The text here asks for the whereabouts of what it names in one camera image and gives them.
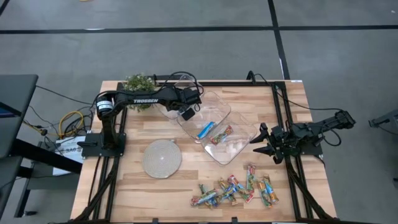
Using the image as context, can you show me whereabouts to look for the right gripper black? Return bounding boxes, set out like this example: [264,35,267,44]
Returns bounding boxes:
[249,122,290,165]

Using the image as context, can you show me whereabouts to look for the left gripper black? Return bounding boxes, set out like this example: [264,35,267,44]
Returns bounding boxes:
[169,86,202,121]

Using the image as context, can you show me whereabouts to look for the red green granola bar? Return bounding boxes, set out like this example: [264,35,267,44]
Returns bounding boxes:
[190,189,218,207]
[226,174,241,187]
[210,125,234,146]
[236,184,255,204]
[246,164,257,192]

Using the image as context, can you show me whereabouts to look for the orange green granola bar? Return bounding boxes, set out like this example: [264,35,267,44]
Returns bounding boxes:
[216,186,239,206]
[217,177,231,191]
[262,175,280,205]
[256,180,272,209]

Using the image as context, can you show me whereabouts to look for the clear plastic bin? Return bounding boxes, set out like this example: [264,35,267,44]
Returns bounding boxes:
[200,111,259,166]
[153,73,206,121]
[176,90,232,141]

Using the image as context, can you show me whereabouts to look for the green potted plant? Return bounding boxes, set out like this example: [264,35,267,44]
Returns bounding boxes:
[123,73,156,113]

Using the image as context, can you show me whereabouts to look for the grey chair base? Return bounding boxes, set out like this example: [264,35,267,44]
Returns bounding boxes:
[368,108,398,128]

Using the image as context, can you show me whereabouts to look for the white printed paper sheet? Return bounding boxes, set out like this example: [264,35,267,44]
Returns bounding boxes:
[52,135,86,175]

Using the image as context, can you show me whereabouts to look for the black desk stand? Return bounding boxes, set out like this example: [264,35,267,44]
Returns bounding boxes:
[0,138,83,218]

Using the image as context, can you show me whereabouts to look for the dark grey desk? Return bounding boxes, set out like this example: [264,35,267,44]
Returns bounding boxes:
[0,74,39,159]

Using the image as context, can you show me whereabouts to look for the blue screen edge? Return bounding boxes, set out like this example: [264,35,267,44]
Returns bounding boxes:
[0,102,16,118]

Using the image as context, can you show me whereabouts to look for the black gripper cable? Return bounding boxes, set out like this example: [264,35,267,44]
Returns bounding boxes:
[155,70,206,96]

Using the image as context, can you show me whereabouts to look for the round woven rope mat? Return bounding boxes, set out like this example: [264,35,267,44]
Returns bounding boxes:
[142,139,183,180]

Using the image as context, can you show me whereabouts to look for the black aluminium table frame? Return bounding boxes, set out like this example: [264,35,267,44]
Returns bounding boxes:
[73,73,338,224]

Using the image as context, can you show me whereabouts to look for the yellow cable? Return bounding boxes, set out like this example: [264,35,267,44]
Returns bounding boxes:
[57,110,85,139]

